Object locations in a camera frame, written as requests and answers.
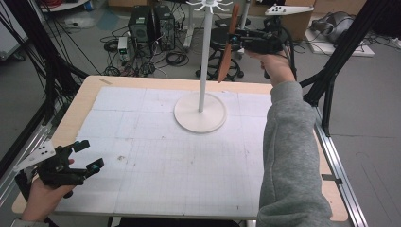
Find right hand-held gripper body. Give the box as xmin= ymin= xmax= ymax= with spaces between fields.
xmin=242 ymin=3 xmax=315 ymax=55

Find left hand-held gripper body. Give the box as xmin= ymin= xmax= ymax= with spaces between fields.
xmin=12 ymin=140 xmax=89 ymax=190

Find wooden rice spatula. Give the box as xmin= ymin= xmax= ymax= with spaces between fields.
xmin=217 ymin=3 xmax=241 ymax=84

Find white hook rack stand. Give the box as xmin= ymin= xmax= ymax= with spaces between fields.
xmin=173 ymin=0 xmax=234 ymax=134

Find person's right hand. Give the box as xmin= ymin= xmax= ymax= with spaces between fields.
xmin=245 ymin=50 xmax=297 ymax=88

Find person's left hand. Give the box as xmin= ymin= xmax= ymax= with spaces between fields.
xmin=21 ymin=159 xmax=77 ymax=222

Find black flat case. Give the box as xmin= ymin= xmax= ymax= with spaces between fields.
xmin=215 ymin=15 xmax=252 ymax=29

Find black round stool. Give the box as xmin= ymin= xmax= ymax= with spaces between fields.
xmin=195 ymin=27 xmax=247 ymax=82

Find brown cardboard box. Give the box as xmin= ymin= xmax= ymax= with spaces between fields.
xmin=278 ymin=0 xmax=317 ymax=42

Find white table leg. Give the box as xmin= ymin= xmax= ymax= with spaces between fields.
xmin=183 ymin=3 xmax=196 ymax=53

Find white grid paper mat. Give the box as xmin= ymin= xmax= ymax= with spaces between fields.
xmin=55 ymin=86 xmax=274 ymax=220

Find black computer tower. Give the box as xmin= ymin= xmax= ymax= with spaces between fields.
xmin=127 ymin=5 xmax=155 ymax=54
xmin=153 ymin=4 xmax=176 ymax=51

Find grey bag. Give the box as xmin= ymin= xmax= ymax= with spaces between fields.
xmin=310 ymin=11 xmax=355 ymax=44

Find white flat board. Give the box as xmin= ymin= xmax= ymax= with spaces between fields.
xmin=305 ymin=29 xmax=376 ymax=58

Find silver power supply box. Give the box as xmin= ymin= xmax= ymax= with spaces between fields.
xmin=117 ymin=36 xmax=130 ymax=62

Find white power strip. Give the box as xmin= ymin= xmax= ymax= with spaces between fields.
xmin=64 ymin=17 xmax=96 ymax=29

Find white round table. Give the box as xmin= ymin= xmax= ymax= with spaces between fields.
xmin=39 ymin=0 xmax=91 ymax=13

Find black tape piece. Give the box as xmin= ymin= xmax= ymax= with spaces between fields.
xmin=321 ymin=173 xmax=343 ymax=185

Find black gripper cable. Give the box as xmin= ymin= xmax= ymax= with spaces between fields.
xmin=282 ymin=25 xmax=299 ymax=80

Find black floor cables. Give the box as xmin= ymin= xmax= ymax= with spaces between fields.
xmin=283 ymin=34 xmax=307 ymax=55

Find aluminium rail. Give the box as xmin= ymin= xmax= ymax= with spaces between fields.
xmin=310 ymin=102 xmax=369 ymax=227
xmin=0 ymin=122 xmax=53 ymax=207

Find black coiled cable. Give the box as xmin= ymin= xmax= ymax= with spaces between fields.
xmin=103 ymin=39 xmax=119 ymax=53
xmin=165 ymin=50 xmax=190 ymax=68

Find black metal frame post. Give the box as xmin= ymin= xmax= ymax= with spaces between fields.
xmin=0 ymin=0 xmax=90 ymax=127
xmin=297 ymin=0 xmax=393 ymax=137

